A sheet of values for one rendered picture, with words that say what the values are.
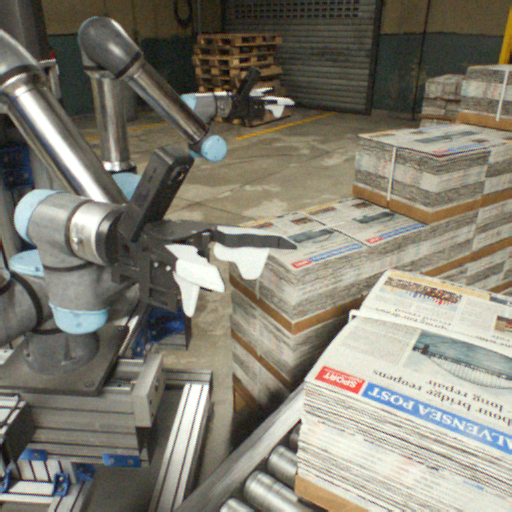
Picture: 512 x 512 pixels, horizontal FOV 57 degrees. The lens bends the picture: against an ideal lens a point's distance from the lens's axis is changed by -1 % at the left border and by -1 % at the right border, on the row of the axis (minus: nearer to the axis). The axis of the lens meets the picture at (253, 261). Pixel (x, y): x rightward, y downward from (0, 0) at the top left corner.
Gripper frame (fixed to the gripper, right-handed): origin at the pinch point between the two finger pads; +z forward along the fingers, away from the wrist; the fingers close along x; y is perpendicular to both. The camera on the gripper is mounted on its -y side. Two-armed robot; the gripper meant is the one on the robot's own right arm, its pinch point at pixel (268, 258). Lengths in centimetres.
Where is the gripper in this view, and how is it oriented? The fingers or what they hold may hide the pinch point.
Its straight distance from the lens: 46.7
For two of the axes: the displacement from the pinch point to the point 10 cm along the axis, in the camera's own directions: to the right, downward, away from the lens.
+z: 8.7, 2.3, -4.5
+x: -5.0, 2.6, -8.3
